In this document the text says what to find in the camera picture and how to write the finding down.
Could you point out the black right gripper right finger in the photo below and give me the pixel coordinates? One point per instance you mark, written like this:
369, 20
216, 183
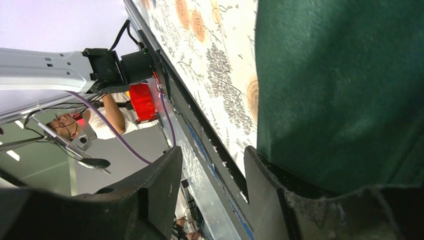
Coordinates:
285, 207

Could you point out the floral patterned table mat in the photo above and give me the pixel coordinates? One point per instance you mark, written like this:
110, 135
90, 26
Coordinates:
211, 44

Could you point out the dark green cloth napkin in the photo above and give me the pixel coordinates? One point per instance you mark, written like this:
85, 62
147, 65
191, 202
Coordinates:
341, 90

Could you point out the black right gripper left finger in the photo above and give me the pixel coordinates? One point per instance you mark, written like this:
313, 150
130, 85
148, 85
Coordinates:
138, 207

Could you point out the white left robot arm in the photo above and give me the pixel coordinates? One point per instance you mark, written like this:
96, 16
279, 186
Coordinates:
91, 71

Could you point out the person in white shirt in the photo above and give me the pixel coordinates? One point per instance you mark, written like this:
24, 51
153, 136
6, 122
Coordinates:
123, 120

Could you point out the red box under table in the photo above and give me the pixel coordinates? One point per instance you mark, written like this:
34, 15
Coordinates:
142, 102

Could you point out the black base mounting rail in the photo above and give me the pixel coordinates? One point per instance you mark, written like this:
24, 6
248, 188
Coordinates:
208, 180

